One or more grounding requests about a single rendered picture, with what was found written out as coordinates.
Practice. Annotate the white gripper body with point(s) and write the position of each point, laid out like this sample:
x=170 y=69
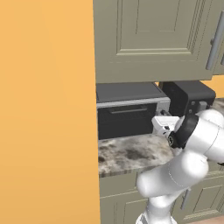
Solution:
x=163 y=122

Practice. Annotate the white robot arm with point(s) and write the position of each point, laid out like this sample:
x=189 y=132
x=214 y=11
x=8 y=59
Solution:
x=175 y=178

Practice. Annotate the dark toaster oven door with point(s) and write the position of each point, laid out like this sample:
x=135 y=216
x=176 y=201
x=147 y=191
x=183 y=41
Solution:
x=125 y=125

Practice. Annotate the black toaster oven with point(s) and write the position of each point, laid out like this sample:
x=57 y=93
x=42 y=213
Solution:
x=128 y=92

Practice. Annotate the olive base cupboard door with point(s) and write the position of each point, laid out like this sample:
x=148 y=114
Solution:
x=122 y=211
x=207 y=199

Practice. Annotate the black countertop appliance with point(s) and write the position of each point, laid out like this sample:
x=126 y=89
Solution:
x=186 y=92

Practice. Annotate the olive drawer front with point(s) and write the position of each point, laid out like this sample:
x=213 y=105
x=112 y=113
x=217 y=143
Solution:
x=116 y=184

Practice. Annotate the olive wall cupboard door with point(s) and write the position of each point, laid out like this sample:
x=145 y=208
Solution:
x=219 y=69
x=154 y=29

